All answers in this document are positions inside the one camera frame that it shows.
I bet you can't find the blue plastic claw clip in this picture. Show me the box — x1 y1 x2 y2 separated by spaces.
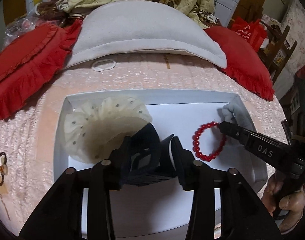
120 123 177 187

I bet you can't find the red bead bracelet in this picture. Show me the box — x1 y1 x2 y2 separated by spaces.
192 121 228 163

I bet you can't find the cream dotted fabric scrunchie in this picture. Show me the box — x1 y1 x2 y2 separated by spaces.
62 95 153 164

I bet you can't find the light blue fluffy hair clip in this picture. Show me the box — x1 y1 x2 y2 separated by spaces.
219 102 256 145

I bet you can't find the person right hand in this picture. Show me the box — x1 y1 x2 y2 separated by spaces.
262 172 305 235

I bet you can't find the white shallow cardboard box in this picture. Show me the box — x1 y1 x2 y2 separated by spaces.
53 88 268 240

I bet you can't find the right red ruffled cushion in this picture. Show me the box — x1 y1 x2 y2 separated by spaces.
204 26 275 101

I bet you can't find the red ruffled cushion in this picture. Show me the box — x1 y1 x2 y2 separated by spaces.
0 20 82 120
204 26 275 101

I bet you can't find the wooden chair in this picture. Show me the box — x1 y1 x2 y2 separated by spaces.
258 21 297 85

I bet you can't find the pink quilted bedspread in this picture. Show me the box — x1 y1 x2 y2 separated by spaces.
0 54 287 235

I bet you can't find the white pillow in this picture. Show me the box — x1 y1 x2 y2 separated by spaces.
65 0 227 69

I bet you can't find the red shopping bag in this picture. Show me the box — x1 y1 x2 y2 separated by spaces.
230 16 267 52

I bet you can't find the left red ruffled cushion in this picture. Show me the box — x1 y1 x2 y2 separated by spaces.
0 20 82 120

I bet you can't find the clear plastic bag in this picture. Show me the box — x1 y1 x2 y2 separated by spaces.
3 10 43 48

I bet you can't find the clear plastic ring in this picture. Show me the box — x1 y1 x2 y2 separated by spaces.
91 58 117 72

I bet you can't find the brown flower hair tie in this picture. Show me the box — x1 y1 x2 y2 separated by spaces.
0 151 9 187

